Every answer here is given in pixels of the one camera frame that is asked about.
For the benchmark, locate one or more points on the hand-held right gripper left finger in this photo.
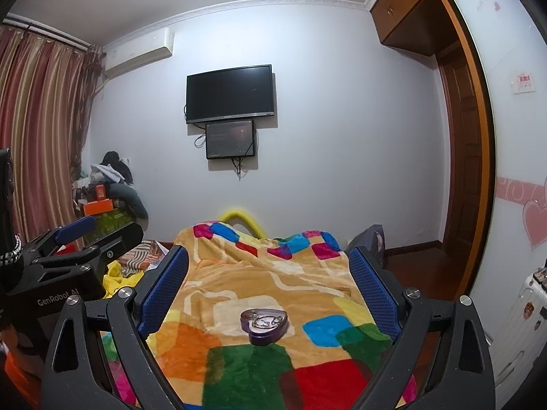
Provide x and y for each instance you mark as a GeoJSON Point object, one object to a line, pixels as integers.
{"type": "Point", "coordinates": [164, 290]}

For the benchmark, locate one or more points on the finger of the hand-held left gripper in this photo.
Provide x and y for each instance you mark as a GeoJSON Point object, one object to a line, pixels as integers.
{"type": "Point", "coordinates": [124, 239]}
{"type": "Point", "coordinates": [75, 228]}

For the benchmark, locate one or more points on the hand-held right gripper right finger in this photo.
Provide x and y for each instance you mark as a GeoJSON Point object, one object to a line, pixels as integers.
{"type": "Point", "coordinates": [374, 292]}

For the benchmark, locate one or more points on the purple heart-shaped box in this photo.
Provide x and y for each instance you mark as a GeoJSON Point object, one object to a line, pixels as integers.
{"type": "Point", "coordinates": [265, 338]}

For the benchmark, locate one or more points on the green patterned cloth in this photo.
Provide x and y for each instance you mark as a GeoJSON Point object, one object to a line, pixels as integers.
{"type": "Point", "coordinates": [111, 222]}

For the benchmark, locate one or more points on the striped blanket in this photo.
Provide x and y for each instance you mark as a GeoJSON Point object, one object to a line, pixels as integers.
{"type": "Point", "coordinates": [136, 258]}

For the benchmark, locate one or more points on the orange box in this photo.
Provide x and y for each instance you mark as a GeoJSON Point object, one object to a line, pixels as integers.
{"type": "Point", "coordinates": [98, 208]}

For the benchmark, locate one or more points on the grey pillow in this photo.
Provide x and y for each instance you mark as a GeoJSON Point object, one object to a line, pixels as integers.
{"type": "Point", "coordinates": [132, 200]}

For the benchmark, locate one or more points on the yellow blanket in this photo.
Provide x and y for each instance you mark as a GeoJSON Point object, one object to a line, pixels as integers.
{"type": "Point", "coordinates": [112, 282]}

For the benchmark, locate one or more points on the small red box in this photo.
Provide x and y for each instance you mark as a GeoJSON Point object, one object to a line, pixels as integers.
{"type": "Point", "coordinates": [101, 192]}

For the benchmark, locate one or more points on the pile of clothes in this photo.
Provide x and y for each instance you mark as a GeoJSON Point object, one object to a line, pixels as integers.
{"type": "Point", "coordinates": [113, 166]}

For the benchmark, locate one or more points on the orange cloth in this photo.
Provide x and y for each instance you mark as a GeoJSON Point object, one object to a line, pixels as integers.
{"type": "Point", "coordinates": [15, 376]}

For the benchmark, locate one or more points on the colourful patchwork blanket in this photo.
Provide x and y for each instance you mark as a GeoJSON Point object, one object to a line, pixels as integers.
{"type": "Point", "coordinates": [256, 273]}

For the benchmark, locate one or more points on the striped curtain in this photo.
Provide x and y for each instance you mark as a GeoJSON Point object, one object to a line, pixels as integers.
{"type": "Point", "coordinates": [42, 136]}

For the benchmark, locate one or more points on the yellow tube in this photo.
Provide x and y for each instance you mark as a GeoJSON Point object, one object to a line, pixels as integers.
{"type": "Point", "coordinates": [239, 215]}

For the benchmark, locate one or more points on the small black monitor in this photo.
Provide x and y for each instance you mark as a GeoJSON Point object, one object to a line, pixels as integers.
{"type": "Point", "coordinates": [230, 139]}

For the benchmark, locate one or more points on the white suitcase with stickers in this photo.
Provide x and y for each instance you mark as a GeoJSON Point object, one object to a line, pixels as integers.
{"type": "Point", "coordinates": [517, 329]}

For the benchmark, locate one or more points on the brown wooden door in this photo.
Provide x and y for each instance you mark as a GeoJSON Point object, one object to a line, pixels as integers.
{"type": "Point", "coordinates": [461, 158]}

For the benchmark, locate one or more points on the white air conditioner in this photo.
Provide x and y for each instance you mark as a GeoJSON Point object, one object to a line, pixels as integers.
{"type": "Point", "coordinates": [136, 51]}

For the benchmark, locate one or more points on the white paper sticker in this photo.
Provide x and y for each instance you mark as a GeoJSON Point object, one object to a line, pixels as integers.
{"type": "Point", "coordinates": [522, 81]}

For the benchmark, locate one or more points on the wooden overhead cabinet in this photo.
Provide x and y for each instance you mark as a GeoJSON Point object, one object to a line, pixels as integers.
{"type": "Point", "coordinates": [397, 13]}

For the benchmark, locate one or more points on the black wall television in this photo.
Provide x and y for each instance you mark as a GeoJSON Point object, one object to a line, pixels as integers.
{"type": "Point", "coordinates": [228, 94]}

